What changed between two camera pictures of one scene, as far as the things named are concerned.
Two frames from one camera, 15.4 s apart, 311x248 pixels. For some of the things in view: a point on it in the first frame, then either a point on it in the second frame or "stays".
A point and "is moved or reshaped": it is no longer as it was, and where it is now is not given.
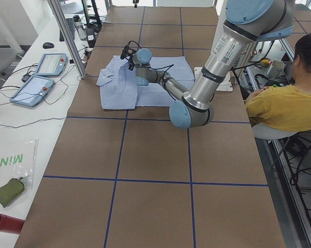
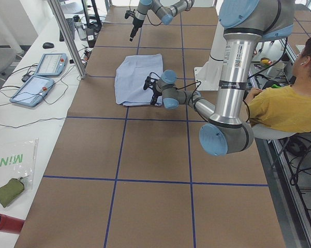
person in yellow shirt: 292,107 stays
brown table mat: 130,177 stays
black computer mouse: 47,45 stays
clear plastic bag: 12,158 stays
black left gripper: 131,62 to 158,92
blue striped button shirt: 119,88 is moved or reshaped
